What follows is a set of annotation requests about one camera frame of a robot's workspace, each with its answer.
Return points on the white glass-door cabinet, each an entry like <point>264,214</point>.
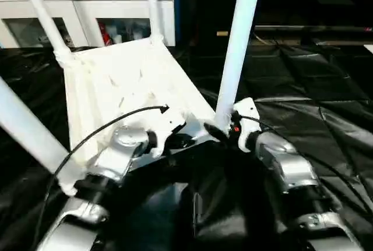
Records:
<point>81,9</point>

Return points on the white flat sheet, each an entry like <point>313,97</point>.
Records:
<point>369,48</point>

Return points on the white plastic table leg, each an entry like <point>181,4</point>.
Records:
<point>35,134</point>
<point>153,6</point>
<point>44,18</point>
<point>239,41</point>

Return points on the black low cabinet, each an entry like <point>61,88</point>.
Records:
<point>315,0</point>

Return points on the black table mat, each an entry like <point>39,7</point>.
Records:
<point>303,105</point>

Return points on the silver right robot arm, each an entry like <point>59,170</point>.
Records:
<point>291,169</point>

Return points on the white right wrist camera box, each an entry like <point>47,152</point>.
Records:
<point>247,111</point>

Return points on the white plastic table top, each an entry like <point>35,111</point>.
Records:
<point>128,82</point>

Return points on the small yellow label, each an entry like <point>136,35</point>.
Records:
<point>222,33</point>

